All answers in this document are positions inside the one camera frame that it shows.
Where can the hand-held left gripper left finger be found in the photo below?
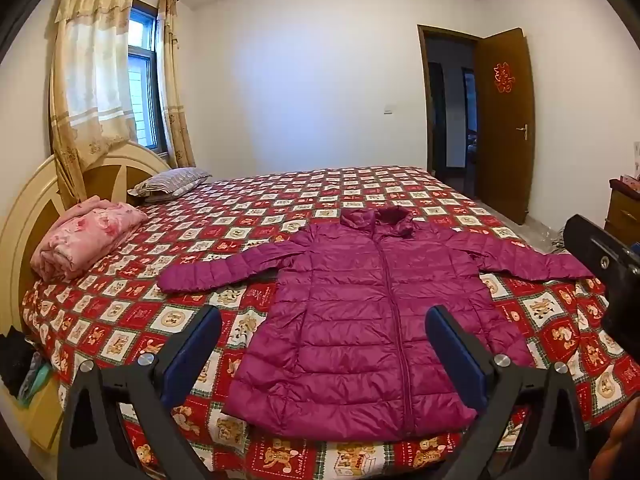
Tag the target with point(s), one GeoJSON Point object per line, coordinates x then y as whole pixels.
{"type": "Point", "coordinates": [187, 355]}

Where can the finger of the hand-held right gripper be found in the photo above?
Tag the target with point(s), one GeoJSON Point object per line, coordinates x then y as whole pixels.
{"type": "Point", "coordinates": [595, 250]}

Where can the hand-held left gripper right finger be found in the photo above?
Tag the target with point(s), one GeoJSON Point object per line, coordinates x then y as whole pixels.
{"type": "Point", "coordinates": [460, 355]}

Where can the magenta puffer jacket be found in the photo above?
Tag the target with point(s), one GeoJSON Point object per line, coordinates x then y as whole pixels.
{"type": "Point", "coordinates": [350, 320]}

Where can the person's right forearm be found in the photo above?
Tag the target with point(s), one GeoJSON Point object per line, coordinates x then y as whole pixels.
{"type": "Point", "coordinates": [627, 440]}

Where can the brown wooden cabinet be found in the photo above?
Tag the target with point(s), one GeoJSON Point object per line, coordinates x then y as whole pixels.
{"type": "Point", "coordinates": [622, 215]}

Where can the red checkered bedsheet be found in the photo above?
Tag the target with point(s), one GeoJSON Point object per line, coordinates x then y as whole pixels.
{"type": "Point", "coordinates": [125, 320]}

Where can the brown wooden door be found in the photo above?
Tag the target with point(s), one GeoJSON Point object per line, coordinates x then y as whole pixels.
{"type": "Point", "coordinates": [502, 160]}

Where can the teal cloth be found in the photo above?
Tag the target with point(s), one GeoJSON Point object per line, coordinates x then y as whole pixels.
{"type": "Point", "coordinates": [35, 380]}

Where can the folded pink floral blanket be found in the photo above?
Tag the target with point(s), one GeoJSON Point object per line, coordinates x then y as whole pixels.
{"type": "Point", "coordinates": [85, 235]}

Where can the dark cloth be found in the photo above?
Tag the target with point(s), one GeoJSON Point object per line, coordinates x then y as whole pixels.
{"type": "Point", "coordinates": [15, 360]}

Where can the striped grey pillow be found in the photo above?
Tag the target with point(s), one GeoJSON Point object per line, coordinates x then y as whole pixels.
{"type": "Point", "coordinates": [170, 182]}

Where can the red paper door decoration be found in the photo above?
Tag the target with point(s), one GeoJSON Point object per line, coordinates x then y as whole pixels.
{"type": "Point", "coordinates": [503, 77]}

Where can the cream wooden bed headboard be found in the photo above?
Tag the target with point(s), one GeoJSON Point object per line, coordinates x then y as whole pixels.
{"type": "Point", "coordinates": [30, 200]}

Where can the narrow beige floral curtain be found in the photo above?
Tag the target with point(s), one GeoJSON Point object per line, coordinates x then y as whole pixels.
{"type": "Point", "coordinates": [175, 85]}

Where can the dark framed window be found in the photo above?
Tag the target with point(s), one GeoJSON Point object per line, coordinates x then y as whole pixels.
{"type": "Point", "coordinates": [145, 85]}

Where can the wide beige floral curtain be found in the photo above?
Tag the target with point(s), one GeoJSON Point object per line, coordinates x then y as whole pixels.
{"type": "Point", "coordinates": [90, 60]}

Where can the dark wooden door frame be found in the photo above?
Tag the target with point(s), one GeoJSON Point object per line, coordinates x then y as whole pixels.
{"type": "Point", "coordinates": [424, 110]}

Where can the white wall switch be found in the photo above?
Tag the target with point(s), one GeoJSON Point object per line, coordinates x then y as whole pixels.
{"type": "Point", "coordinates": [390, 108]}

